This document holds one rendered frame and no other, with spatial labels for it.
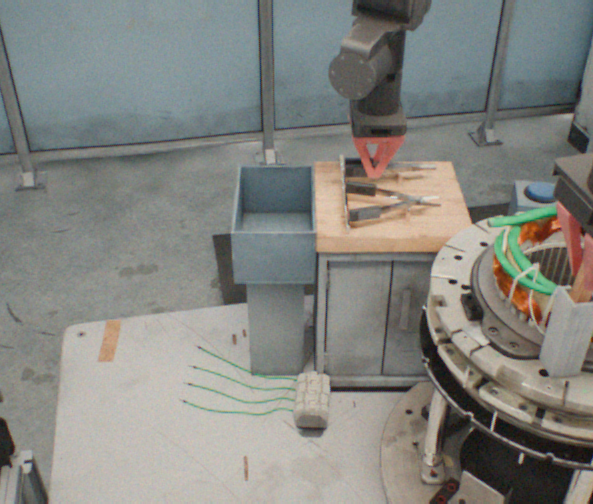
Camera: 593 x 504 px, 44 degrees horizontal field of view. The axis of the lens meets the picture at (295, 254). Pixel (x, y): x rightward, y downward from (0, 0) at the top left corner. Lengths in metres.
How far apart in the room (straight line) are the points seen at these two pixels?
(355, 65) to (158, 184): 2.30
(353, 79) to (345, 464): 0.51
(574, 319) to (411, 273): 0.34
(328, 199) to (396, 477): 0.37
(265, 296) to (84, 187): 2.19
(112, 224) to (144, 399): 1.82
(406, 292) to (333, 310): 0.10
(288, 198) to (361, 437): 0.36
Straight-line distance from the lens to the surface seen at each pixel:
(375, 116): 0.95
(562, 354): 0.72
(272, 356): 1.10
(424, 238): 0.93
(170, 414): 1.10
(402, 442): 1.03
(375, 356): 1.07
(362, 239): 0.92
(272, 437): 1.06
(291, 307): 1.04
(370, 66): 0.85
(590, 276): 0.65
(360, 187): 0.97
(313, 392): 1.05
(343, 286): 0.98
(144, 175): 3.18
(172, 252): 2.70
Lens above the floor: 1.60
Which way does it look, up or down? 37 degrees down
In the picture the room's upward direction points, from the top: straight up
